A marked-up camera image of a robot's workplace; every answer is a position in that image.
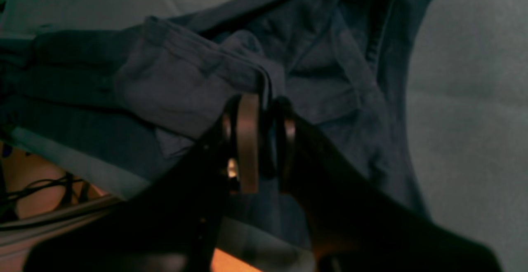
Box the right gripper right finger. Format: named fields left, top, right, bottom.
left=275, top=97, right=502, bottom=272

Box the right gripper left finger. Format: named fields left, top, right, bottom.
left=24, top=94, right=259, bottom=272

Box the light blue table cloth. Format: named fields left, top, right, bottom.
left=1, top=0, right=527, bottom=272

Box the dark blue T-shirt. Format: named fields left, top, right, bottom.
left=0, top=0, right=438, bottom=252

